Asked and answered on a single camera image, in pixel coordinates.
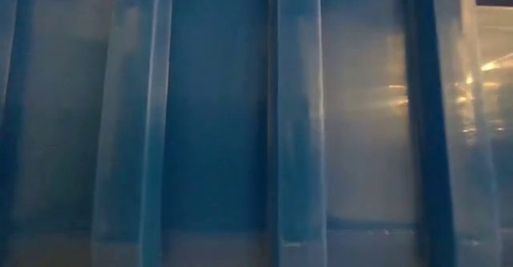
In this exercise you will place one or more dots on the blue plastic bin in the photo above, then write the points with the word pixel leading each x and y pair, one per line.
pixel 220 118

